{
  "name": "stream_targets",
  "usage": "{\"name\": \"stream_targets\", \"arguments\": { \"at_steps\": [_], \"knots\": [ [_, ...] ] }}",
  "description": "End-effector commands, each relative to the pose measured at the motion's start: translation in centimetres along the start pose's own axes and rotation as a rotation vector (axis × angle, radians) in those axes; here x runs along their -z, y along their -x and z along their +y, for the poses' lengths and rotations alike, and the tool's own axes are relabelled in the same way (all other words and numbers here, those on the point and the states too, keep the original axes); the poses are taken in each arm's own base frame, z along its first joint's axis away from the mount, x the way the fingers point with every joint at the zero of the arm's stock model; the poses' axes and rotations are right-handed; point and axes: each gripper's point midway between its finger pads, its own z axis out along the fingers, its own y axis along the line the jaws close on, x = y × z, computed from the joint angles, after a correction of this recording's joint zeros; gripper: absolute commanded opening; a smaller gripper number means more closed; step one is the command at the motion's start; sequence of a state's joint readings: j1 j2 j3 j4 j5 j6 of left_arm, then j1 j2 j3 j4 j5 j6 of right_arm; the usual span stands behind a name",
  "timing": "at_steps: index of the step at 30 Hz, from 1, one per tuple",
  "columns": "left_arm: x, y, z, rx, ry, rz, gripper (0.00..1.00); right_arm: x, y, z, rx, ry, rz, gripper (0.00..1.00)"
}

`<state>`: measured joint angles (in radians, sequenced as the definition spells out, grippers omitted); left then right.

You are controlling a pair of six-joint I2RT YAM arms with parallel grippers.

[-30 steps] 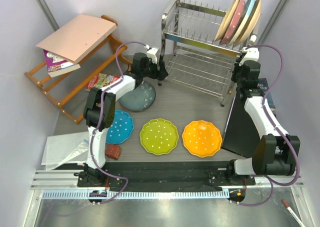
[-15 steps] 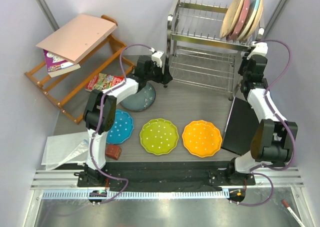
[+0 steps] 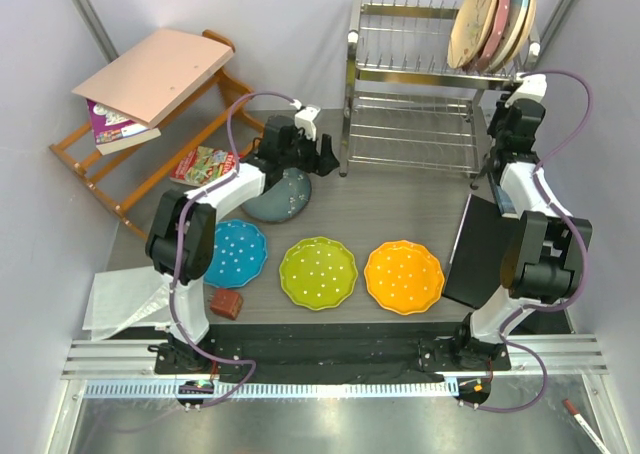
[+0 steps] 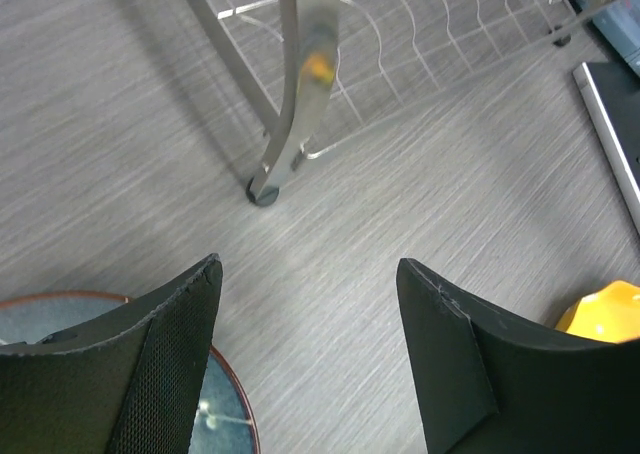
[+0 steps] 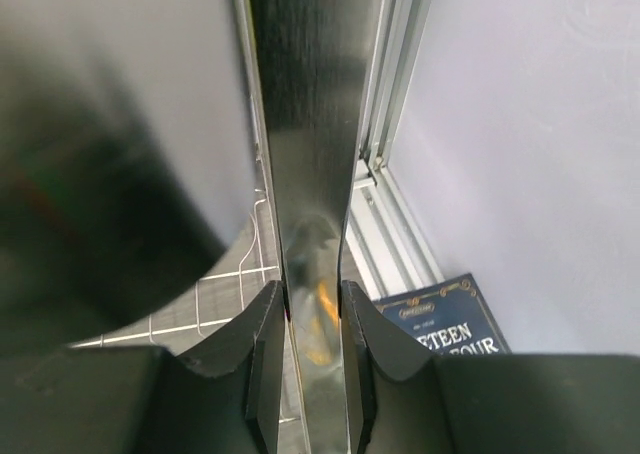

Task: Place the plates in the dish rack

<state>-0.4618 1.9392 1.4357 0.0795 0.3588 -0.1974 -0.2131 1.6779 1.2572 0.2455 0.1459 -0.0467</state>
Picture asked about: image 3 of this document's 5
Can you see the wooden rack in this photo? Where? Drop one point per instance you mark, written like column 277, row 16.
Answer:
column 95, row 167

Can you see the pink dotted plate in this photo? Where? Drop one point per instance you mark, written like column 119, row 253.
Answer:
column 500, row 19

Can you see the purple white book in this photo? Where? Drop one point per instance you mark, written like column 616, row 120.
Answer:
column 114, row 132

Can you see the white cloth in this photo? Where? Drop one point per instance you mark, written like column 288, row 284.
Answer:
column 122, row 299

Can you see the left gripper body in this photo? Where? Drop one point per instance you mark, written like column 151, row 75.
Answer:
column 293, row 156

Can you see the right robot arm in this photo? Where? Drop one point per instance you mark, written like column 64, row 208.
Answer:
column 520, row 253

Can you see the dark blue paperback book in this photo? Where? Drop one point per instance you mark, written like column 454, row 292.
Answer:
column 502, row 200

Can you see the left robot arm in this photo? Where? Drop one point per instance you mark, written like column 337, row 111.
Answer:
column 181, row 240

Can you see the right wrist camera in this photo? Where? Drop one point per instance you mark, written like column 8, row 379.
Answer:
column 533, row 87

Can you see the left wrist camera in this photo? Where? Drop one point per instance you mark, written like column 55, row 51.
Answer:
column 305, row 119

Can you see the blue dotted plate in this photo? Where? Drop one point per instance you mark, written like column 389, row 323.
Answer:
column 240, row 252

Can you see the cream floral plate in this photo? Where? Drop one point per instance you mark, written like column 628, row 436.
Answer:
column 470, row 31

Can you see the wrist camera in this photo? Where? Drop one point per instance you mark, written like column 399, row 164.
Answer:
column 305, row 119
column 533, row 87

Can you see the black box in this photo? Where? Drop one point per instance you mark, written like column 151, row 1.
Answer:
column 473, row 274

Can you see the brown square block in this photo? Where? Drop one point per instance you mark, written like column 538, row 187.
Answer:
column 226, row 303

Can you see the dark blue-grey plate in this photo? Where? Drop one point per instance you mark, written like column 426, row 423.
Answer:
column 282, row 202

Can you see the red white marker pen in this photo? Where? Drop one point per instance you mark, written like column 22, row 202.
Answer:
column 589, row 431

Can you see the orange dotted plate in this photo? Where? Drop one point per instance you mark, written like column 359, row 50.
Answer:
column 404, row 277

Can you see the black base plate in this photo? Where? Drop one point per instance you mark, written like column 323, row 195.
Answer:
column 325, row 354

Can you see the metal dish rack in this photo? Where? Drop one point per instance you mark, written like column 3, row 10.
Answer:
column 404, row 106

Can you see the red comic book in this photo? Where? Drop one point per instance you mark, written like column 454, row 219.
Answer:
column 203, row 165

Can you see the cream blue rimmed plate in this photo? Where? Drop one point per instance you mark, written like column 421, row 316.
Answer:
column 518, row 11

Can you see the pink folder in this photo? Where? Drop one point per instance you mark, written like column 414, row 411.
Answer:
column 150, row 80

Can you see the green dotted plate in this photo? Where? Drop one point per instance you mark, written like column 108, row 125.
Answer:
column 318, row 273

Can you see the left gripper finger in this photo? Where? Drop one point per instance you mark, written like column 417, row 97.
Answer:
column 308, row 159
column 327, row 160

